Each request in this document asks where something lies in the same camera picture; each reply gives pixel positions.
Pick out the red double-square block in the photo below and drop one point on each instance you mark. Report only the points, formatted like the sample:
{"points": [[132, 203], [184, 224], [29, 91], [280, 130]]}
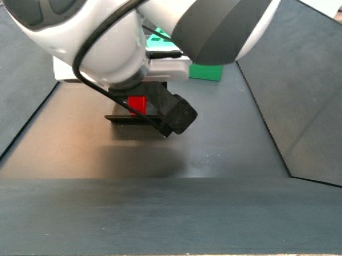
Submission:
{"points": [[138, 102]]}

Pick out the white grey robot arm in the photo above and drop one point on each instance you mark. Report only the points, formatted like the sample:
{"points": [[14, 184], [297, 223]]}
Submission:
{"points": [[215, 31]]}

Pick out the black curved stand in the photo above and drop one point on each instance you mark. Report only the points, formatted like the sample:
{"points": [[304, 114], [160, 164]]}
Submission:
{"points": [[149, 89]]}

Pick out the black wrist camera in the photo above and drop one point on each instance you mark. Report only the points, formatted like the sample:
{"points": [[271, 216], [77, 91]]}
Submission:
{"points": [[179, 114]]}

